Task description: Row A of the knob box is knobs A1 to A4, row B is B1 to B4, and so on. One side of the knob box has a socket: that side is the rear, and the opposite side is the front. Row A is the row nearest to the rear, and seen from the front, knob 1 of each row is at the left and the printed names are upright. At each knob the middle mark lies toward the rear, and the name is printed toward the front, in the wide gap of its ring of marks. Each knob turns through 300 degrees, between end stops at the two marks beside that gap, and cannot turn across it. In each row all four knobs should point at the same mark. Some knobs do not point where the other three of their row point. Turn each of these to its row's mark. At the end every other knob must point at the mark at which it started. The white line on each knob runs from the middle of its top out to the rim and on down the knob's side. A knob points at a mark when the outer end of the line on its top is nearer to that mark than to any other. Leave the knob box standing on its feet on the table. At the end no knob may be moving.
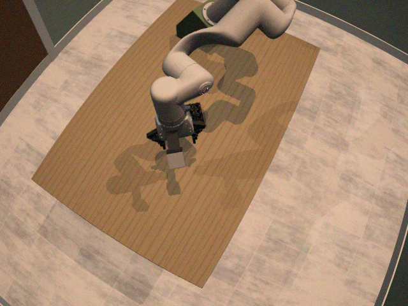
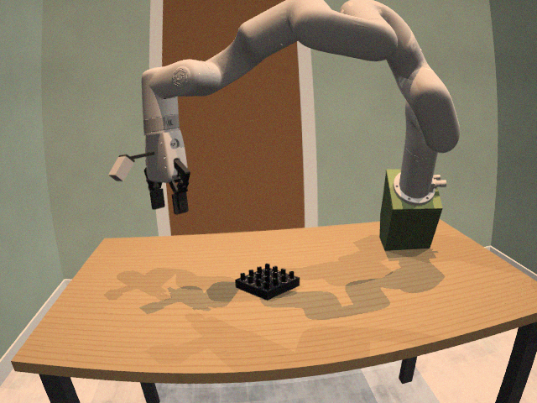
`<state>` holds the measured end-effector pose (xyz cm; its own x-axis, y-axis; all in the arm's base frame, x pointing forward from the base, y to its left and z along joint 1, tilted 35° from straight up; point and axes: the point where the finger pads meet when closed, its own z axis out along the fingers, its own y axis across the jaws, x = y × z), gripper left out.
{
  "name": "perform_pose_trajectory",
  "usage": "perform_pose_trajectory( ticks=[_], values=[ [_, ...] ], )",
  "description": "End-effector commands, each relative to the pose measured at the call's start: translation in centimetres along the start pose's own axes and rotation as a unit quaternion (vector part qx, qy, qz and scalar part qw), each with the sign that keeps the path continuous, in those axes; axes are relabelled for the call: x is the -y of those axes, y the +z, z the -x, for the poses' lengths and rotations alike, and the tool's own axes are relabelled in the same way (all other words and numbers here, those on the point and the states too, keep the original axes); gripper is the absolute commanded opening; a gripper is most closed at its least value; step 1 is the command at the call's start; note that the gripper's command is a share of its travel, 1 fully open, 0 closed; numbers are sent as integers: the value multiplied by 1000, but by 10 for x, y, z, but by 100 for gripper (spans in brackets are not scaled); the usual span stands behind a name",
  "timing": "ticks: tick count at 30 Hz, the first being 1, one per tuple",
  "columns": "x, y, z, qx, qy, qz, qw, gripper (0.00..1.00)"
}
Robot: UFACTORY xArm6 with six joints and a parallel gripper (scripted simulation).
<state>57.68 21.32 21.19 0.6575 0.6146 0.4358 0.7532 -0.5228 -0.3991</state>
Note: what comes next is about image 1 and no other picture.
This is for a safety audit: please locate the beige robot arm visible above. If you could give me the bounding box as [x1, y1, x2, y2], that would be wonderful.
[150, 0, 296, 169]

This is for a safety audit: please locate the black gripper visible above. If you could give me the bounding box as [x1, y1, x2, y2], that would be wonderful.
[147, 111, 206, 150]

